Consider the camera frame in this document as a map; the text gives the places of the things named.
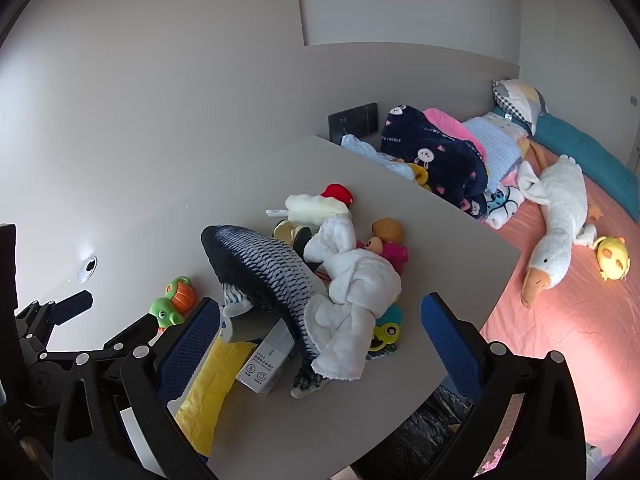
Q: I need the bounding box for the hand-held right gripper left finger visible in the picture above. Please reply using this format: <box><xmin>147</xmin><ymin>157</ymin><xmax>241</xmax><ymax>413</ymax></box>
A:
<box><xmin>52</xmin><ymin>297</ymin><xmax>223</xmax><ymax>480</ymax></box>

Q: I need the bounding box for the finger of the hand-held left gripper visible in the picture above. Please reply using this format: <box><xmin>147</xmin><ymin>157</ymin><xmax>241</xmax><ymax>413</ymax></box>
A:
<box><xmin>45</xmin><ymin>313</ymin><xmax>164</xmax><ymax>364</ymax></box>
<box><xmin>15</xmin><ymin>290</ymin><xmax>95</xmax><ymax>335</ymax></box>

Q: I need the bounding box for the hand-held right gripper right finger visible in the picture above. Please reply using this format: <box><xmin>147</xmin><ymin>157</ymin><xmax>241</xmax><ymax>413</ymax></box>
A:
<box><xmin>420</xmin><ymin>291</ymin><xmax>588</xmax><ymax>480</ymax></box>

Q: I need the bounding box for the green frog orange toy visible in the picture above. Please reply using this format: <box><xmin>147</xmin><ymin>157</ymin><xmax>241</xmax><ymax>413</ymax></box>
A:
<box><xmin>150</xmin><ymin>275</ymin><xmax>201</xmax><ymax>333</ymax></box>

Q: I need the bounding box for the yellow bubble mailer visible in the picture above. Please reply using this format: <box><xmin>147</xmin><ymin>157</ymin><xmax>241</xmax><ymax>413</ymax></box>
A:
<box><xmin>167</xmin><ymin>337</ymin><xmax>261</xmax><ymax>458</ymax></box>

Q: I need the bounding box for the teal yellow ring toy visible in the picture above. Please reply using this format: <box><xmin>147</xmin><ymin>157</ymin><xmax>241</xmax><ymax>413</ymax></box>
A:
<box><xmin>367</xmin><ymin>304</ymin><xmax>403</xmax><ymax>361</ymax></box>

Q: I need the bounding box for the white cardboard box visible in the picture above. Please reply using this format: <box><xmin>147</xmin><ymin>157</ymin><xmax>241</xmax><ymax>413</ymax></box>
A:
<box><xmin>235</xmin><ymin>317</ymin><xmax>296</xmax><ymax>396</ymax></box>

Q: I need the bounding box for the black trash bag bin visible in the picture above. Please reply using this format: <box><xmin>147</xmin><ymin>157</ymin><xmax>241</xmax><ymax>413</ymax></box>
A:
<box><xmin>350</xmin><ymin>385</ymin><xmax>473</xmax><ymax>480</ymax></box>

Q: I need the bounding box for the dark blue striped fish plush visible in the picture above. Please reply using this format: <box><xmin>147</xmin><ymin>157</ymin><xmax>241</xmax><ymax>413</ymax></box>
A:
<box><xmin>201</xmin><ymin>225</ymin><xmax>386</xmax><ymax>400</ymax></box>

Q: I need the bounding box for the pink doll toy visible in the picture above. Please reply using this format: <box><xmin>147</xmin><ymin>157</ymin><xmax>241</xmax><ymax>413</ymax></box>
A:
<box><xmin>356</xmin><ymin>237</ymin><xmax>410</xmax><ymax>276</ymax></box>

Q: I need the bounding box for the white fluffy towel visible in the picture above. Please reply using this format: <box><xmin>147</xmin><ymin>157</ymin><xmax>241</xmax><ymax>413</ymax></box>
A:
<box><xmin>302</xmin><ymin>212</ymin><xmax>403</xmax><ymax>381</ymax></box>

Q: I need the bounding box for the pink bedsheet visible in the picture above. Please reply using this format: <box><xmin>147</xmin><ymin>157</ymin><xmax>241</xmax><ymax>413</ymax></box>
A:
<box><xmin>477</xmin><ymin>150</ymin><xmax>640</xmax><ymax>461</ymax></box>

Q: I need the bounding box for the brown round toy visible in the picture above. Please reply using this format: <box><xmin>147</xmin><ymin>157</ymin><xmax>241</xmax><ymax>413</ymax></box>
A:
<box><xmin>371</xmin><ymin>217</ymin><xmax>405</xmax><ymax>246</ymax></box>

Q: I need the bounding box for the white cartoon print cloth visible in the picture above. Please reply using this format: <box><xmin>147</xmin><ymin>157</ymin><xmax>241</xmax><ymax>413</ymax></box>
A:
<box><xmin>482</xmin><ymin>182</ymin><xmax>526</xmax><ymax>231</ymax></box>

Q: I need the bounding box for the small yellow toy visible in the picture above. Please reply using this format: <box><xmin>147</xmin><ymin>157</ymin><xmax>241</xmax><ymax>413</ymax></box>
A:
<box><xmin>407</xmin><ymin>162</ymin><xmax>431</xmax><ymax>191</ymax></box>

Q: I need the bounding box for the white goose plush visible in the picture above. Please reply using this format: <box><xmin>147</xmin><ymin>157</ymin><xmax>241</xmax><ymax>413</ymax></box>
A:
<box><xmin>516</xmin><ymin>154</ymin><xmax>601</xmax><ymax>309</ymax></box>

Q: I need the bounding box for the white chicken plush red comb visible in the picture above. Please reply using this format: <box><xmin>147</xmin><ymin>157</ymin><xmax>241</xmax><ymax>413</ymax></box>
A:
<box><xmin>285</xmin><ymin>184</ymin><xmax>353</xmax><ymax>226</ymax></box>

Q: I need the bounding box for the yellow chick plush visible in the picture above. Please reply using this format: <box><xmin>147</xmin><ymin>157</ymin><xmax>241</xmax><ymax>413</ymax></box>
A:
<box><xmin>592</xmin><ymin>235</ymin><xmax>630</xmax><ymax>282</ymax></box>

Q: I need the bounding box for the navy rabbit print blanket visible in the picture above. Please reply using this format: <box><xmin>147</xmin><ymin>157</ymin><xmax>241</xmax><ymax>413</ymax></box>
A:
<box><xmin>380</xmin><ymin>105</ymin><xmax>491</xmax><ymax>218</ymax></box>

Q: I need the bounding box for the light blue folded blanket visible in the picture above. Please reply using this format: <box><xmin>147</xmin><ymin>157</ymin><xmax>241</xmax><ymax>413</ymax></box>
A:
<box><xmin>460</xmin><ymin>115</ymin><xmax>531</xmax><ymax>191</ymax></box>

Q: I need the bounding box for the light blue cloth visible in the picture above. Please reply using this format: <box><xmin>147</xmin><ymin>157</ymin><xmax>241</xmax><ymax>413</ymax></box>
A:
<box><xmin>340</xmin><ymin>134</ymin><xmax>418</xmax><ymax>183</ymax></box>

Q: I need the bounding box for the pink blanket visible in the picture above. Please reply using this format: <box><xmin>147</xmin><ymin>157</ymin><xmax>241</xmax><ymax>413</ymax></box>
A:
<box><xmin>422</xmin><ymin>107</ymin><xmax>488</xmax><ymax>161</ymax></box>

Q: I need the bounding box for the teal blanket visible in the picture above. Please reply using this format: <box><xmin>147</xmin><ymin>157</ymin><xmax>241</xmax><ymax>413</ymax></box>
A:
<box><xmin>490</xmin><ymin>107</ymin><xmax>640</xmax><ymax>221</ymax></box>

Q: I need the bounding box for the patchwork checked pillow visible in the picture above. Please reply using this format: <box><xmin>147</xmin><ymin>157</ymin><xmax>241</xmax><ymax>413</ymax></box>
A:
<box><xmin>491</xmin><ymin>78</ymin><xmax>550</xmax><ymax>136</ymax></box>

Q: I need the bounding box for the black wall switch panel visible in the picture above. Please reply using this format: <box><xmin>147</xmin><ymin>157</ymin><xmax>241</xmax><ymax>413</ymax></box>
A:
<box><xmin>327</xmin><ymin>102</ymin><xmax>379</xmax><ymax>142</ymax></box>

